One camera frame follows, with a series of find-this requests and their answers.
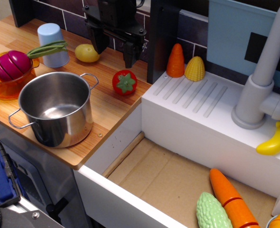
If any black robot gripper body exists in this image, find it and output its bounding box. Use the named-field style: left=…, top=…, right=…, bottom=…
left=83, top=0, right=147, bottom=41

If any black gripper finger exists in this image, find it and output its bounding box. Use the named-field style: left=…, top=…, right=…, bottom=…
left=87, top=24, right=110, bottom=54
left=123, top=38, right=145, bottom=68

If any red toy strawberry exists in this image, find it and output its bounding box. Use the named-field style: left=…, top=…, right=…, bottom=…
left=112, top=69, right=138, bottom=95

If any stainless steel pot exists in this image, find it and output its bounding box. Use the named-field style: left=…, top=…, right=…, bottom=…
left=18, top=72, right=94, bottom=148

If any yellow toy potato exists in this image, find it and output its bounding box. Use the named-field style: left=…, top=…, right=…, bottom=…
left=75, top=44, right=100, bottom=63

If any orange toy carrot tip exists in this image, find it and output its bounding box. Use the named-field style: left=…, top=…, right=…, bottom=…
left=166, top=43, right=185, bottom=77

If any light blue plastic cup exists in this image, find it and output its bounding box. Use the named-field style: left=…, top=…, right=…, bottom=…
left=37, top=23, right=69, bottom=68

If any yellow toy corn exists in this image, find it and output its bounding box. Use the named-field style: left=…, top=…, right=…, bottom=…
left=185, top=56, right=205, bottom=82

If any white toy sink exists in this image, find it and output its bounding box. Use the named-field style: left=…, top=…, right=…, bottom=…
left=75, top=73, right=280, bottom=228

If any purple toy radish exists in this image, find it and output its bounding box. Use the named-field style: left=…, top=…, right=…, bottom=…
left=0, top=40, right=69, bottom=83

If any orange transparent bowl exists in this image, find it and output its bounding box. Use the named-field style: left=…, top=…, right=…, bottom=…
left=0, top=52, right=40, bottom=99

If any light blue panel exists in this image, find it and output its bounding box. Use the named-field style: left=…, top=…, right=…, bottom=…
left=206, top=0, right=276, bottom=84

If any grey toy faucet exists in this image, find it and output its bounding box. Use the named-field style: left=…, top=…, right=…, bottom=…
left=232, top=7, right=280, bottom=129

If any cardboard sheet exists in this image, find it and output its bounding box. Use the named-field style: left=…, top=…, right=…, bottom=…
left=106, top=137, right=277, bottom=228

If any yellow toy banana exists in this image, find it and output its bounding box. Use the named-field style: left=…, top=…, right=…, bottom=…
left=256, top=121, right=280, bottom=156

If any blue clamp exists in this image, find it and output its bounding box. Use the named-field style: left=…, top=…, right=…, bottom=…
left=0, top=143, right=20, bottom=208

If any green toy bitter gourd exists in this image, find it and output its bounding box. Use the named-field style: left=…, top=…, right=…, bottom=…
left=196, top=192, right=233, bottom=228

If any large orange toy carrot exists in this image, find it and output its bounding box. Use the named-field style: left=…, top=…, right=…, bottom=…
left=209, top=168, right=259, bottom=228

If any black vertical post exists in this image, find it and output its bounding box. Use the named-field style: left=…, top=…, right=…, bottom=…
left=147, top=0, right=182, bottom=84

